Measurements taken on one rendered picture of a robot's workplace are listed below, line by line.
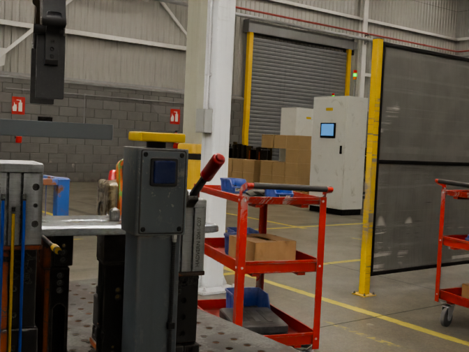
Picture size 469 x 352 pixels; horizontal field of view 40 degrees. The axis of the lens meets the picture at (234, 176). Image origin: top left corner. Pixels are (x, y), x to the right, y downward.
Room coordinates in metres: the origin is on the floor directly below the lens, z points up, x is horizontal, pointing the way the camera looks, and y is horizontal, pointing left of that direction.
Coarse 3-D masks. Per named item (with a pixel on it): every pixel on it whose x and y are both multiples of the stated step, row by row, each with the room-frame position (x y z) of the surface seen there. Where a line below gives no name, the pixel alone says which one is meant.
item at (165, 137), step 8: (128, 136) 0.87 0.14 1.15; (136, 136) 0.84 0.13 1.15; (144, 136) 0.82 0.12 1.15; (152, 136) 0.83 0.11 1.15; (160, 136) 0.83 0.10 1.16; (168, 136) 0.84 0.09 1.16; (176, 136) 0.84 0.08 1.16; (184, 136) 0.85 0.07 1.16; (152, 144) 0.85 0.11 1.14; (160, 144) 0.85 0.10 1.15
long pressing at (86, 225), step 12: (48, 216) 1.20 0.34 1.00; (60, 216) 1.21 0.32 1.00; (72, 216) 1.21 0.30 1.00; (84, 216) 1.22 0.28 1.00; (96, 216) 1.23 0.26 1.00; (108, 216) 1.24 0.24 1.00; (120, 216) 1.25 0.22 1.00; (48, 228) 1.04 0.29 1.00; (60, 228) 1.05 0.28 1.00; (72, 228) 1.05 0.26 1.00; (84, 228) 1.06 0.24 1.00; (96, 228) 1.07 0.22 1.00; (108, 228) 1.08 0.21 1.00; (120, 228) 1.09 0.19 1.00; (216, 228) 1.18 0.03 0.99
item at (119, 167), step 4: (120, 160) 1.33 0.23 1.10; (120, 164) 1.32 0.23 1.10; (116, 168) 1.34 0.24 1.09; (120, 168) 1.32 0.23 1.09; (116, 172) 1.34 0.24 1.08; (120, 172) 1.32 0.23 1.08; (120, 176) 1.32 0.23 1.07; (120, 180) 1.31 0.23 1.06; (120, 184) 1.31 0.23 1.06; (120, 188) 1.31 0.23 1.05; (120, 192) 1.31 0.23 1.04; (120, 196) 1.31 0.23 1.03; (120, 200) 1.31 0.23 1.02; (120, 204) 1.31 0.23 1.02; (120, 208) 1.30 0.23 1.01; (120, 212) 1.30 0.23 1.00
